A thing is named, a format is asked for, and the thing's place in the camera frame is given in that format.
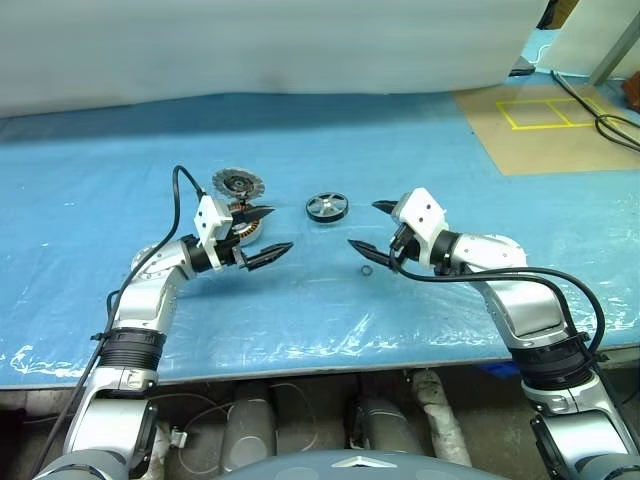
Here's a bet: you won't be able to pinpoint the grey robot torso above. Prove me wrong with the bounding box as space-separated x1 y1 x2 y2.
219 447 436 480

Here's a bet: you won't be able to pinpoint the brown cardboard sheet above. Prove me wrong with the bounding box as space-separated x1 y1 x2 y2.
453 82 640 177

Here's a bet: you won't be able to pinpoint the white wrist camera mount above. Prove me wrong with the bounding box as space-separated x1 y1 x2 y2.
193 195 235 271
392 188 449 264

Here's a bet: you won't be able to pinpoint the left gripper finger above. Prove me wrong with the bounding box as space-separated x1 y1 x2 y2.
244 241 294 271
238 205 278 225

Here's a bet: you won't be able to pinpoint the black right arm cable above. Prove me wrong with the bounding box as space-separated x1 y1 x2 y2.
388 238 636 416

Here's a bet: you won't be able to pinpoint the white foam panel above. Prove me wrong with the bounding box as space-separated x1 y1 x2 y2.
534 0 636 79

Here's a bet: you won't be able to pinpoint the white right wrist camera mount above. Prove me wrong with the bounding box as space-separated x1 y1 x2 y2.
392 188 449 264

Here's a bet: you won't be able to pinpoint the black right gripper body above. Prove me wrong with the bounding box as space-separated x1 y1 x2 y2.
387 219 417 262

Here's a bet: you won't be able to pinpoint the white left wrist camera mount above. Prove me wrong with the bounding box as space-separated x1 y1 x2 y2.
193 195 235 271

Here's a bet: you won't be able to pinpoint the blue table cover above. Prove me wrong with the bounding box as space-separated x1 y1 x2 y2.
0 74 640 391

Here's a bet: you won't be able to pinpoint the yellow tape squares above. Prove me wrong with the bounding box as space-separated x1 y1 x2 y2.
495 97 609 130

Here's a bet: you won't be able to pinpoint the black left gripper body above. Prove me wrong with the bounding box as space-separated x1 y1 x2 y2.
217 207 251 273

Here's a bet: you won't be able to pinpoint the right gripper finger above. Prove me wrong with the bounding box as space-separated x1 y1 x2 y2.
347 239 396 269
370 198 402 219

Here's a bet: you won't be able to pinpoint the white foam sheet backdrop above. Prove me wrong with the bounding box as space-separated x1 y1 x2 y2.
0 0 536 119

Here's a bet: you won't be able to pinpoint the aluminium frame post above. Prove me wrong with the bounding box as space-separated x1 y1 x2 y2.
589 0 640 86

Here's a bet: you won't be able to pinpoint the spoked silver motor rotor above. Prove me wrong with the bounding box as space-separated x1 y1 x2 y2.
303 193 351 224

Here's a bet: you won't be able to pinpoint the black background cable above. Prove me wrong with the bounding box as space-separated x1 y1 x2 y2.
552 69 640 151

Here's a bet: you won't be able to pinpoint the toothed metal gear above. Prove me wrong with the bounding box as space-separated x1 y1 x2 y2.
210 168 266 201

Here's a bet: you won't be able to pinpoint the motor stator with copper windings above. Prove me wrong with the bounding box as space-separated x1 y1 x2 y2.
225 195 266 247

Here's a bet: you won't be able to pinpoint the white round object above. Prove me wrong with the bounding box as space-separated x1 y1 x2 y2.
352 387 426 456

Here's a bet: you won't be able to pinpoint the white wrapped table leg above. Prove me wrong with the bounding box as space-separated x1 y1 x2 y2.
149 422 174 471
412 369 474 469

